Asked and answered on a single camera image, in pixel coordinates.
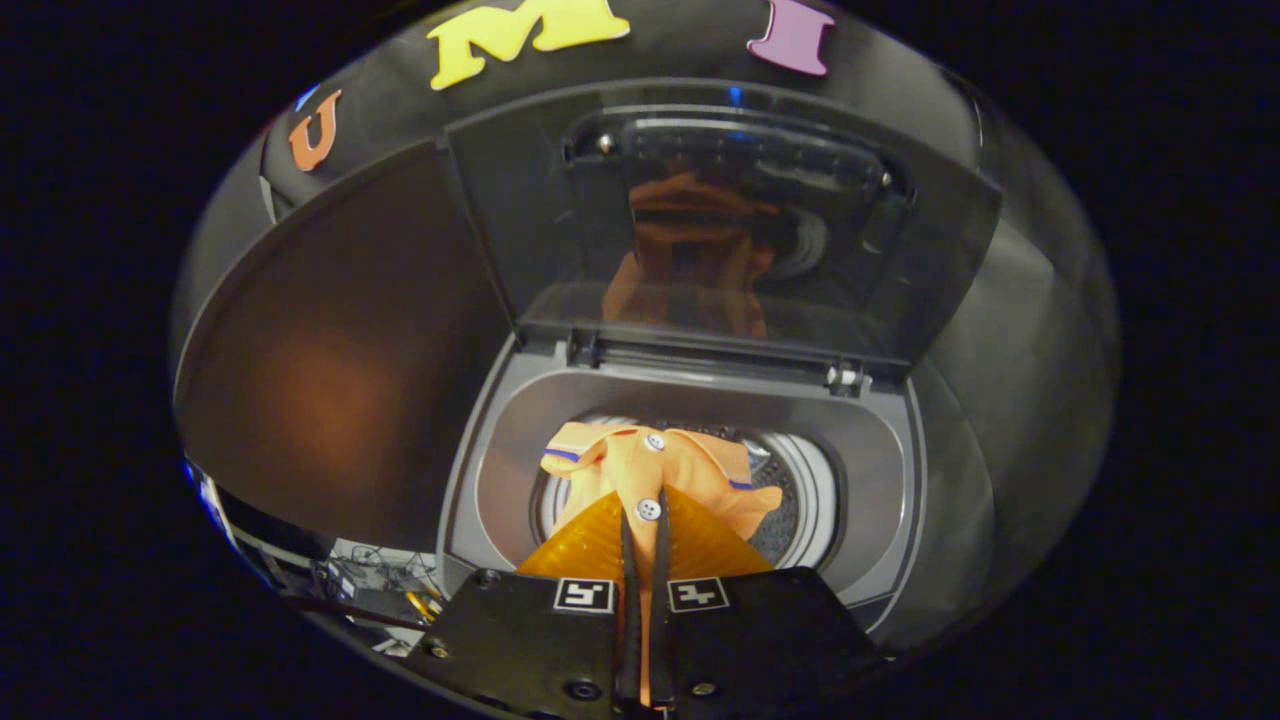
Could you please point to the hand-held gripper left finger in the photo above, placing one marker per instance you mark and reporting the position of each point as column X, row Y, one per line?
column 520, row 640

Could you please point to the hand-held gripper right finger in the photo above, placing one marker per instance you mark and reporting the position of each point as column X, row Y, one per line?
column 770, row 640

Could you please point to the orange polo shirt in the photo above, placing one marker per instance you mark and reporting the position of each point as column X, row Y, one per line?
column 640, row 470

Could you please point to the dark glass washing machine lid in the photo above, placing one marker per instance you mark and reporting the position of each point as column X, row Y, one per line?
column 720, row 220

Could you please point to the beige cabinet with dark sides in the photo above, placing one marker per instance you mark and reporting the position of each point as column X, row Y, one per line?
column 340, row 380

